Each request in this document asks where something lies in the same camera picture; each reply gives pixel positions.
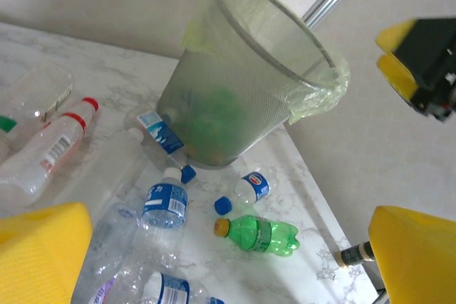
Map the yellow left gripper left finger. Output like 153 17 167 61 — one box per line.
0 202 93 304

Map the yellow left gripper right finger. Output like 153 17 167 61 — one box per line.
368 205 456 304

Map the crushed bottle purple label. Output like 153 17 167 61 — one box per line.
76 202 143 304

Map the clear bottle red cap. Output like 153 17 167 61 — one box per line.
0 96 100 209

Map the dark blue label bottle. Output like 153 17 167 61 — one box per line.
140 271 229 304

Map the blue label bottle white cap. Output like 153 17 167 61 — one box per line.
137 167 190 248

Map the green bottle yellow cap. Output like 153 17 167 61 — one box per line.
213 214 301 258
177 86 247 162

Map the small clear cola bottle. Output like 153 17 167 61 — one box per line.
233 171 271 205

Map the grey mesh waste bin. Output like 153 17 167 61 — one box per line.
156 0 338 172

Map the black gold cylinder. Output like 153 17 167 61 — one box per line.
334 241 375 270

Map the frosted long clear bottle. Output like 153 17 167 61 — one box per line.
85 127 150 219

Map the clear square bottle green cap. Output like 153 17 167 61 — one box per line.
0 61 76 152

